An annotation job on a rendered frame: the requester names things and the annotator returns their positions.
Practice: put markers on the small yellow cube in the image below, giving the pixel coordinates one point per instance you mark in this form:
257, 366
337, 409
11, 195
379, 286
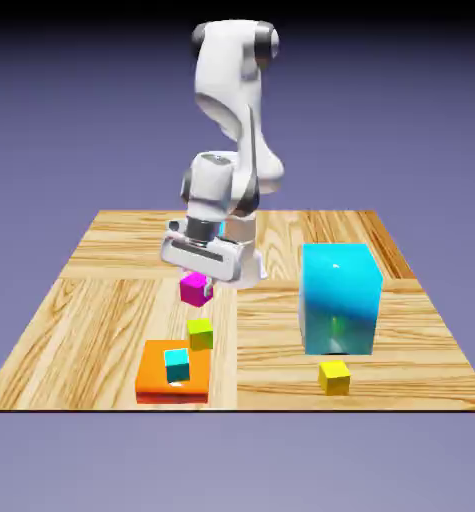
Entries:
334, 377

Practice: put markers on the small cyan cube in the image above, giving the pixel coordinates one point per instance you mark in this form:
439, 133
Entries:
177, 365

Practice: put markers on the small lime green cube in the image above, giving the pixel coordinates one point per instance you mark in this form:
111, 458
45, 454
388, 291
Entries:
200, 334

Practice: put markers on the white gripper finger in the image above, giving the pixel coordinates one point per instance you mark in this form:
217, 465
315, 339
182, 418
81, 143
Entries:
208, 285

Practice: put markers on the small magenta cube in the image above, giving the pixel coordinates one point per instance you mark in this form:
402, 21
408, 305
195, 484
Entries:
195, 290

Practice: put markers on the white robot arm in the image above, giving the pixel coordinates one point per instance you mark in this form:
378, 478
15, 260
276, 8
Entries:
225, 104

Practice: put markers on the large cyan box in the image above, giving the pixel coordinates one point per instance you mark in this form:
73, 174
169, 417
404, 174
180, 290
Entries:
339, 296

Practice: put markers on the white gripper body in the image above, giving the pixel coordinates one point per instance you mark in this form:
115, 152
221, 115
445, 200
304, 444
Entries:
205, 256

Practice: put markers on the large orange box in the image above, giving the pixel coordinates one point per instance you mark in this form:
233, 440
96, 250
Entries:
157, 372

